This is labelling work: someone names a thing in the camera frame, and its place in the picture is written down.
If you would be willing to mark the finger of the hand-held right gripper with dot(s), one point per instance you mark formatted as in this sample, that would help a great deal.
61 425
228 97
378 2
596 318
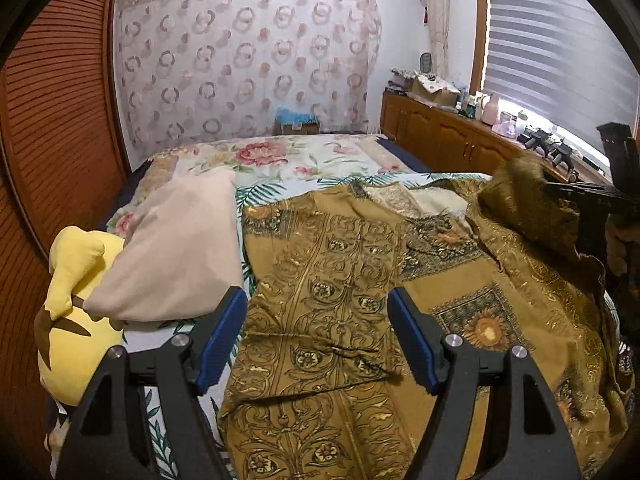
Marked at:
580 194

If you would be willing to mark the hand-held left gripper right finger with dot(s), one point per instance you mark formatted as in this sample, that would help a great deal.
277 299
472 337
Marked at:
412 340

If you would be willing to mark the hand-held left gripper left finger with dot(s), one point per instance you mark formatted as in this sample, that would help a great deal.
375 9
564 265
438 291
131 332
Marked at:
222 340

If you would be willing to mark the golden patterned shirt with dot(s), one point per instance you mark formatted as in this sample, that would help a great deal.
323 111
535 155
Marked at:
350 280

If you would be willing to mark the person's right hand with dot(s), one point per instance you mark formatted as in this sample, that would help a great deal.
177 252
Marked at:
619 245

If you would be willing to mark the black tool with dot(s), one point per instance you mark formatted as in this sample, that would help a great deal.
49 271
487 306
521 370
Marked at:
545 146

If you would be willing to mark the beige pillow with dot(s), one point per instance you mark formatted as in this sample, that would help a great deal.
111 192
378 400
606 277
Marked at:
180 250

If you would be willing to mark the pink bottle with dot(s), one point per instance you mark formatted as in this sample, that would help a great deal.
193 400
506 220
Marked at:
491 110

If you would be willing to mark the striped window blind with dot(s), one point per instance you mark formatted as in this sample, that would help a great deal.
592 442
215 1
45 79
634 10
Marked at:
555 45

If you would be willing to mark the wooden cabinet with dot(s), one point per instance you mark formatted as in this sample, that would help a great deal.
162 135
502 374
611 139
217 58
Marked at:
440 132

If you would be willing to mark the palm leaf print blanket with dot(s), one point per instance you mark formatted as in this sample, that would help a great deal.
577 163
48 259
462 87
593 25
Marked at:
270 191

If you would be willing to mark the yellow plush toy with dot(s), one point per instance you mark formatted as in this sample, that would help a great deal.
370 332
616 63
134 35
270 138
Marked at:
70 285

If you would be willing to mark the open cardboard box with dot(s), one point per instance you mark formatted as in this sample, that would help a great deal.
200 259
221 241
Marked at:
434 91

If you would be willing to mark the floral print blanket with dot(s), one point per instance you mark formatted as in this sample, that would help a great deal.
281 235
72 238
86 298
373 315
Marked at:
260 152

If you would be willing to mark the small grey fan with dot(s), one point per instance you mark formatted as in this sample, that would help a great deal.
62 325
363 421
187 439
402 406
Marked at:
425 63

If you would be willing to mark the cream drape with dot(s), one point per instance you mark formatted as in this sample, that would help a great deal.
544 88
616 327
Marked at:
438 15

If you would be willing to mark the cardboard box with blue cloth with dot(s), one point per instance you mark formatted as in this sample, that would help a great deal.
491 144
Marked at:
296 120

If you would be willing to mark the wooden louvered wardrobe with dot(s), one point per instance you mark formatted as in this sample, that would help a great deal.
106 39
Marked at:
55 135

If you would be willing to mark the sheer circle pattern curtain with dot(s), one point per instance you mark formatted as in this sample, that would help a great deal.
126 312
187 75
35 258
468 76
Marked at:
240 55

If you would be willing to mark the wooden window frame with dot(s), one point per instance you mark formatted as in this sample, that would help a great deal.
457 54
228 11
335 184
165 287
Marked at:
481 25

